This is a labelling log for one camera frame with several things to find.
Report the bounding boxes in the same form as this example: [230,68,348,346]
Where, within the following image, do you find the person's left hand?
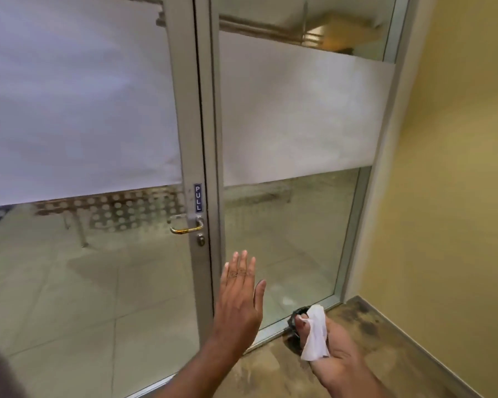
[213,250,267,351]

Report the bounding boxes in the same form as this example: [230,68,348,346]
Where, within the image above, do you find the person's right hand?
[295,315,372,390]

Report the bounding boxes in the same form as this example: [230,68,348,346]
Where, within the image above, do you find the black bottle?
[287,307,312,355]

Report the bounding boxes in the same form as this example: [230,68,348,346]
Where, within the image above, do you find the white tissue wipe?
[300,304,330,362]

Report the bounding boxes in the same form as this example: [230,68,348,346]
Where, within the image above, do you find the person's right forearm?
[323,362,397,398]

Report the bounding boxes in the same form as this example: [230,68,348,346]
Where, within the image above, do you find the person's left forearm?
[147,335,246,398]

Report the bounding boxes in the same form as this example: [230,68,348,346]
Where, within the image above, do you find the metal bench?
[224,181,294,204]

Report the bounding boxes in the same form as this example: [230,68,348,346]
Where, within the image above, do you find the fixed frosted glass panel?
[209,0,421,341]

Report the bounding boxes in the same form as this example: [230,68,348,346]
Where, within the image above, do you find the aluminium framed glass door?
[0,0,215,398]

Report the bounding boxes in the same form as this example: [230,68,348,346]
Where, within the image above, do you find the metal door handle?
[168,215,205,235]

